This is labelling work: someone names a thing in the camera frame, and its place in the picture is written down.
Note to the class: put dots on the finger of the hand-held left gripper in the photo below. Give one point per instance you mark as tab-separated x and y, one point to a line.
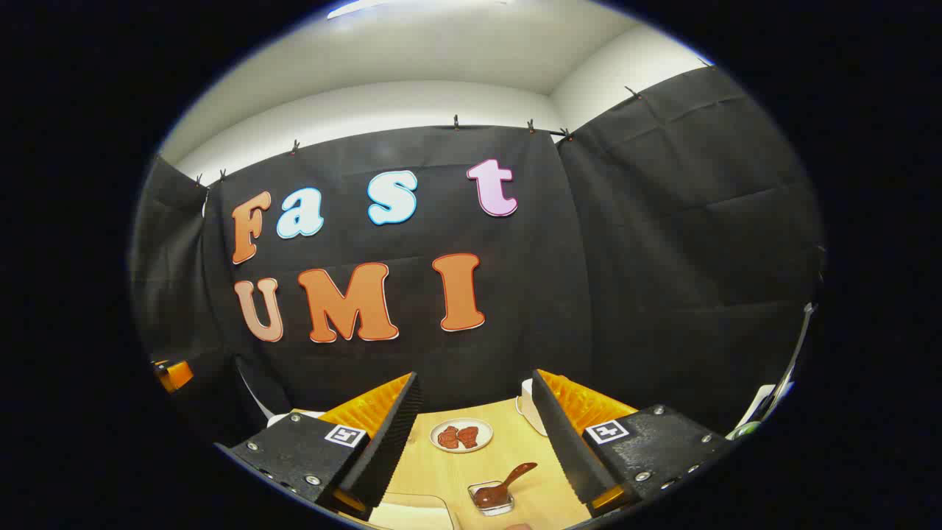
173	374

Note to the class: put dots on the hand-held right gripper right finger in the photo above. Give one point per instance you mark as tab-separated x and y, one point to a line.
567	442

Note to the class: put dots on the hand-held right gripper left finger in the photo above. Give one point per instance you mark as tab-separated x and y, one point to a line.
386	449

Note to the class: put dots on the shallow rice tray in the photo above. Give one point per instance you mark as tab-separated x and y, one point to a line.
412	515

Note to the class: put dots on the brown wooden spoon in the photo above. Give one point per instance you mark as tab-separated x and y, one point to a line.
491	495

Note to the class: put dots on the white toaster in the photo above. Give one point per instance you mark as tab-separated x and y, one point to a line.
528	416

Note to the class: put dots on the red meat slice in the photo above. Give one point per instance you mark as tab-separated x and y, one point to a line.
447	437
469	436

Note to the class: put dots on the white plate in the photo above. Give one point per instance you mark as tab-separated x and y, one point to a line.
462	422

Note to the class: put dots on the white green printed sheet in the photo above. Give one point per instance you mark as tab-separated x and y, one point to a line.
758	401

